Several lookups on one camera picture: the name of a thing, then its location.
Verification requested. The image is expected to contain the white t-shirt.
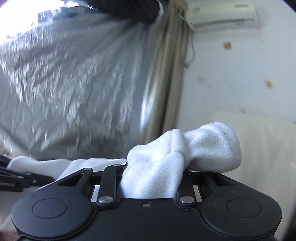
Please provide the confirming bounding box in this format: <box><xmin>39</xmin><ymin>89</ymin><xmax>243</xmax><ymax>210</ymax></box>
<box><xmin>8</xmin><ymin>122</ymin><xmax>242</xmax><ymax>199</ymax></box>

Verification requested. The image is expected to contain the beige curtain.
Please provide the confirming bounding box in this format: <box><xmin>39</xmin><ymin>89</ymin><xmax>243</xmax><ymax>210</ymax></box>
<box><xmin>139</xmin><ymin>1</ymin><xmax>191</xmax><ymax>144</ymax></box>

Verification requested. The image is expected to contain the white covered mattress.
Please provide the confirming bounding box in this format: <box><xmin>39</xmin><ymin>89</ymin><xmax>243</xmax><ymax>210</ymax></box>
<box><xmin>210</xmin><ymin>113</ymin><xmax>295</xmax><ymax>240</ymax></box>

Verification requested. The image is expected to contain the silver foil window cover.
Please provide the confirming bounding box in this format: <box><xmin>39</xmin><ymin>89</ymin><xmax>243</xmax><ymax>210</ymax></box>
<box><xmin>1</xmin><ymin>7</ymin><xmax>151</xmax><ymax>161</ymax></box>

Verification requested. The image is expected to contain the black cloth above window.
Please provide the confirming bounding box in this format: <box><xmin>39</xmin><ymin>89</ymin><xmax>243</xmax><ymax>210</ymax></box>
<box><xmin>86</xmin><ymin>0</ymin><xmax>160</xmax><ymax>24</ymax></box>

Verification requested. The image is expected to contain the white wall air conditioner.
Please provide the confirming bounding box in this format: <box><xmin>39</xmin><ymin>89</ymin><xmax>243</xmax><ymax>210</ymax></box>
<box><xmin>185</xmin><ymin>1</ymin><xmax>260</xmax><ymax>31</ymax></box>

